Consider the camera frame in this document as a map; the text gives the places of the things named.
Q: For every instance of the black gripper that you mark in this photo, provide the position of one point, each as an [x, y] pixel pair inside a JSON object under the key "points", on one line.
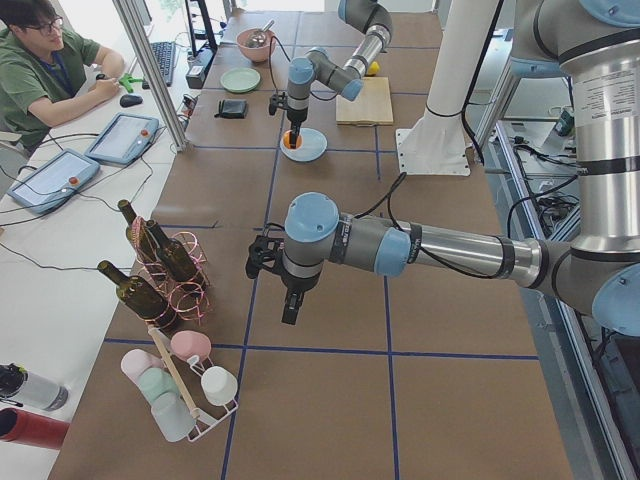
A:
{"points": [[297, 283], [296, 116]]}

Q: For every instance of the orange fruit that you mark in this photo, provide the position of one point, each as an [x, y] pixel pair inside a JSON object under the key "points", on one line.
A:
{"points": [[285, 140]]}

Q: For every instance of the light blue plate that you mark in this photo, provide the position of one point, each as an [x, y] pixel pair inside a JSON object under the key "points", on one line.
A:
{"points": [[312, 144]]}

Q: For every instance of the light green plate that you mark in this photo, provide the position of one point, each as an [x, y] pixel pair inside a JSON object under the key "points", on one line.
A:
{"points": [[240, 80]]}

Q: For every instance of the grey folded cloth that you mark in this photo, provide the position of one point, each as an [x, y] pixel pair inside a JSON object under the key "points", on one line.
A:
{"points": [[232, 109]]}

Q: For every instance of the wooden cutting board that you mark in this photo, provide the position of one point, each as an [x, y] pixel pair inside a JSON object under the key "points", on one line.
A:
{"points": [[372, 106]]}

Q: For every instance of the pink bowl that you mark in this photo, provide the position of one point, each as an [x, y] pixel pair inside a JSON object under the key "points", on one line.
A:
{"points": [[255, 52]]}

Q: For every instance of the metal scoop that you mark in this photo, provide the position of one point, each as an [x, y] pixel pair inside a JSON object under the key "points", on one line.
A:
{"points": [[258, 37]]}

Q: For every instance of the lemon near board upper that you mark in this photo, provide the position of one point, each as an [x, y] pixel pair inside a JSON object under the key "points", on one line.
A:
{"points": [[373, 69]]}

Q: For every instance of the white cup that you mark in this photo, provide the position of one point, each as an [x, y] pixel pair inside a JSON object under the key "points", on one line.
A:
{"points": [[219, 386]]}

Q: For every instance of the black small computer box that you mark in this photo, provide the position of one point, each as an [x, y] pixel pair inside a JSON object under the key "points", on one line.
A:
{"points": [[198, 68]]}

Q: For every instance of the pink cup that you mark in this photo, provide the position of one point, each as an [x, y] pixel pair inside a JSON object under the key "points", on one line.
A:
{"points": [[188, 343]]}

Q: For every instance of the dark wine bottle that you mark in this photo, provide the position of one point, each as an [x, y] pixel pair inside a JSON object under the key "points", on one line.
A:
{"points": [[137, 234], [141, 297], [174, 256]]}

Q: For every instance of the white cup rack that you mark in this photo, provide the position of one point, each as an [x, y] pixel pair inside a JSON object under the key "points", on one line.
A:
{"points": [[183, 412]]}

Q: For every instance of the black keyboard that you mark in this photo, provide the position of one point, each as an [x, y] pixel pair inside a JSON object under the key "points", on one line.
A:
{"points": [[165, 55]]}

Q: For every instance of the teach pendant far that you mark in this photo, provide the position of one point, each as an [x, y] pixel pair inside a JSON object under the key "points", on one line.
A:
{"points": [[124, 139]]}

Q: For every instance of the teach pendant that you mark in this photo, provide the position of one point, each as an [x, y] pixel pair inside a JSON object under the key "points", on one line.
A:
{"points": [[124, 139], [55, 182]]}

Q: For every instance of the black computer mouse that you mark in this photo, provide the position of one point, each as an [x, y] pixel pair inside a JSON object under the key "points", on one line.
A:
{"points": [[130, 100]]}

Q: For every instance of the teach pendant near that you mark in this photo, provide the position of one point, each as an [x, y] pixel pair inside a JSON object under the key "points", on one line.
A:
{"points": [[55, 182]]}

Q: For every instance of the person in green shirt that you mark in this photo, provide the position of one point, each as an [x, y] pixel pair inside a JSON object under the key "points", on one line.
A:
{"points": [[49, 74]]}

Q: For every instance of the grey water bottle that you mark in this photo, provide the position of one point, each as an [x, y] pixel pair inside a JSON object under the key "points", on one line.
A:
{"points": [[21, 387]]}

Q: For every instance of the red bottle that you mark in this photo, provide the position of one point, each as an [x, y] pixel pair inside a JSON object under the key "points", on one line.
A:
{"points": [[27, 428]]}

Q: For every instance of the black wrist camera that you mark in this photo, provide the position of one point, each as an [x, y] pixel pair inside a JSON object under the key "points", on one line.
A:
{"points": [[277, 101], [264, 253]]}

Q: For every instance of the copper wire bottle rack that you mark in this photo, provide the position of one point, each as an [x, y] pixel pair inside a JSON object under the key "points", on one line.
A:
{"points": [[188, 299]]}

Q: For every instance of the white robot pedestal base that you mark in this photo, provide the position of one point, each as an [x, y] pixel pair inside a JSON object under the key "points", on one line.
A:
{"points": [[436, 145]]}

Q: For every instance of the aluminium frame post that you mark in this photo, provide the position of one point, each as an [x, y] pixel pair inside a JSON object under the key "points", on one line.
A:
{"points": [[134, 28]]}

